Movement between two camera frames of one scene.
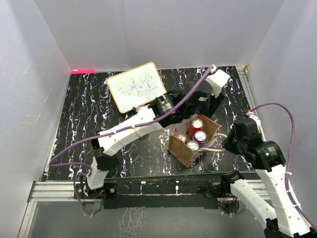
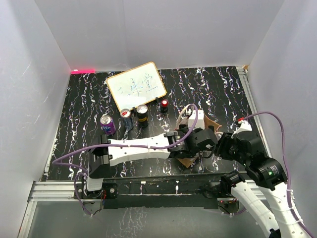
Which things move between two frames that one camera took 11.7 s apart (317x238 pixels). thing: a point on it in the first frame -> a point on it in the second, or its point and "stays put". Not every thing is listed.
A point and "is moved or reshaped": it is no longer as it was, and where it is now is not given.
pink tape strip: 83,72 stays put
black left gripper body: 207,108 -> 184,130
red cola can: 196,124 is moved or reshaped
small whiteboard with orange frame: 136,86 stays put
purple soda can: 200,137 is moved or reshaped
